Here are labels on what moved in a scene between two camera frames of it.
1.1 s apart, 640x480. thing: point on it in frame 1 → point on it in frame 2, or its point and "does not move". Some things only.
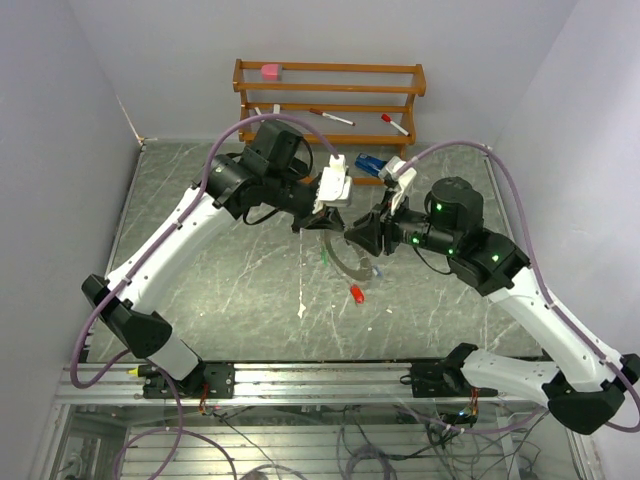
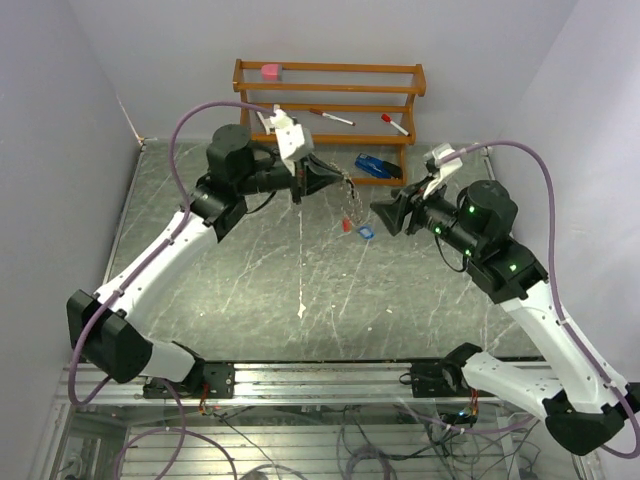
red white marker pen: x=332 y=117 does not move
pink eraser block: x=270 y=72 does not move
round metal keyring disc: x=361 y=275 → x=352 y=210
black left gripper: x=329 y=218 → x=312 y=174
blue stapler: x=368 y=164 does not move
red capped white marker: x=386 y=118 does not move
